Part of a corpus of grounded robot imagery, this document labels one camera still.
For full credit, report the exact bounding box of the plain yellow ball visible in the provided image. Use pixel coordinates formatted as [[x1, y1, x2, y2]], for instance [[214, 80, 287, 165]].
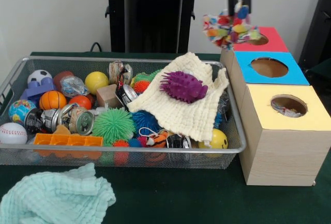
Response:
[[84, 71, 110, 95]]

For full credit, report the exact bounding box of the light blue muslin cloth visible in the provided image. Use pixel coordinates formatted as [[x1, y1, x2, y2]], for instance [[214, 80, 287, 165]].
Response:
[[0, 163, 116, 224]]

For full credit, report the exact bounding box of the black looped cable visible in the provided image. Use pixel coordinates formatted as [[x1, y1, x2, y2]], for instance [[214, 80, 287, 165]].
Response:
[[89, 41, 104, 53]]

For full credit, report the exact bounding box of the cream knitted cloth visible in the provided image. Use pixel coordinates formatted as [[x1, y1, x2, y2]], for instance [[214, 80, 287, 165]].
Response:
[[128, 52, 230, 142]]

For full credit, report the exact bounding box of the wire mesh bin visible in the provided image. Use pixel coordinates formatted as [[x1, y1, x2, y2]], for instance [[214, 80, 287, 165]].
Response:
[[0, 55, 247, 169]]

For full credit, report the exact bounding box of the black and white soccer ball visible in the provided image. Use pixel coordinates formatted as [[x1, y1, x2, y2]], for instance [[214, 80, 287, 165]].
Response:
[[27, 69, 53, 85]]

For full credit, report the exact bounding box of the orange plastic tray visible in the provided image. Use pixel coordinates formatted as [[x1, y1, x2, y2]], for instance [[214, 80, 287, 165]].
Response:
[[33, 133, 103, 158]]

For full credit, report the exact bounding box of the yellow smiley ball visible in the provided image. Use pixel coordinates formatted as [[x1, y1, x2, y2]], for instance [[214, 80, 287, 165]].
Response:
[[198, 128, 229, 150]]

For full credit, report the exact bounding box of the white baseball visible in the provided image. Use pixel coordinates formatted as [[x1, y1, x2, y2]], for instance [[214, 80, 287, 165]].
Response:
[[0, 122, 28, 145]]

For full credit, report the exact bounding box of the purple spiky hedgehog toy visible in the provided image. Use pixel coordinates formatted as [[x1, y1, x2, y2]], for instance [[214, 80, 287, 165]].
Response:
[[159, 70, 209, 104]]

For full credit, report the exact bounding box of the green spiky ball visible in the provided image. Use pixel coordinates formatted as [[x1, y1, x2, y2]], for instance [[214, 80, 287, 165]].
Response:
[[92, 108, 136, 145]]

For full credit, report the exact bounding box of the multicoloured frayed cloth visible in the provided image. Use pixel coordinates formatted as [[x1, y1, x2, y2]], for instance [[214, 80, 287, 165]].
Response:
[[271, 101, 303, 118]]

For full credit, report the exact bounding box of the red rubber ball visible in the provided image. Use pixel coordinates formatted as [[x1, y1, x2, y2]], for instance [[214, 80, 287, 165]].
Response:
[[68, 95, 93, 110]]

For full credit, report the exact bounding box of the wooden box with three holes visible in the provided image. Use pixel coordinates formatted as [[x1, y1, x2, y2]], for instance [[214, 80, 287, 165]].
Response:
[[219, 26, 331, 186]]

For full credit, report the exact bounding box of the colourful dotted cloth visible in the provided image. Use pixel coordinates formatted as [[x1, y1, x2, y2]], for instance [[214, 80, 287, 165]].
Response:
[[202, 0, 261, 51]]

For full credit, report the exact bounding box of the orange basketball toy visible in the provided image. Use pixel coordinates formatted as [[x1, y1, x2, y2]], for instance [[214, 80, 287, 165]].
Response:
[[39, 91, 67, 110]]

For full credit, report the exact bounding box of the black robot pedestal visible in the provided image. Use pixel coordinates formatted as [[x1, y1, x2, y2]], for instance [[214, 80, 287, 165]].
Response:
[[99, 0, 209, 54]]

